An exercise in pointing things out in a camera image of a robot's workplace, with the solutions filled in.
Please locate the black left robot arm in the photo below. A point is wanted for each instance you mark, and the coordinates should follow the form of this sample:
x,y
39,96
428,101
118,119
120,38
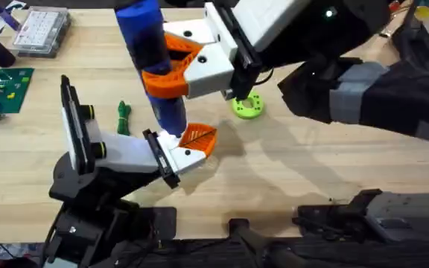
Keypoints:
x,y
88,234

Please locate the green disc with holes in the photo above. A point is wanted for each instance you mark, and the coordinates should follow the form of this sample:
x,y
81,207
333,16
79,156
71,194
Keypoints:
x,y
241,109

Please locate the white orange left gripper finger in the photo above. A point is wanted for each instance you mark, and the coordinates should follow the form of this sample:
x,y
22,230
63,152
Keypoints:
x,y
197,143

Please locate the green board with toy blocks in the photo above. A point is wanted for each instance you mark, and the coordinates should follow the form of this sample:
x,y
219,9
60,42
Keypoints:
x,y
6,89

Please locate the green vegetable toy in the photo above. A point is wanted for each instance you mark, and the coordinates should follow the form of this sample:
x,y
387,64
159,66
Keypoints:
x,y
124,117

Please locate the blue electric screwdriver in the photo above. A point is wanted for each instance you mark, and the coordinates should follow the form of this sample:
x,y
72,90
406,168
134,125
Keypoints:
x,y
143,33

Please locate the clear plastic parts box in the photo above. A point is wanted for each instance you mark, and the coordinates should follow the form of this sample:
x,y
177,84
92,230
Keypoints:
x,y
41,30

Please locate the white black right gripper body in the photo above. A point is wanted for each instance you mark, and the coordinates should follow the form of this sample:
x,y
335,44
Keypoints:
x,y
274,22

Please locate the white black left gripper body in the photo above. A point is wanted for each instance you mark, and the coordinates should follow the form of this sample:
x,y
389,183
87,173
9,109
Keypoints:
x,y
125,154

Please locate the white orange right gripper finger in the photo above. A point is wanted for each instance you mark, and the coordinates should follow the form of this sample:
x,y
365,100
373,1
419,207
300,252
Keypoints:
x,y
210,70
192,31

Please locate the black left wrist plate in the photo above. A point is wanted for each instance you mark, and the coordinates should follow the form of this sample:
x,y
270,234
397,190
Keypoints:
x,y
73,119

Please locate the black rail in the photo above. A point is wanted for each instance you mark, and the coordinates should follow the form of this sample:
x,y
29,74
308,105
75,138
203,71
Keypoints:
x,y
207,255

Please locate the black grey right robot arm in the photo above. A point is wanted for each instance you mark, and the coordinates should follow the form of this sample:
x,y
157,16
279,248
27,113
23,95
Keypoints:
x,y
404,100

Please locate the bare white left gripper finger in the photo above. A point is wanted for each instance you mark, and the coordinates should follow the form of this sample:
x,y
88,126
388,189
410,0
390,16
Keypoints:
x,y
169,140

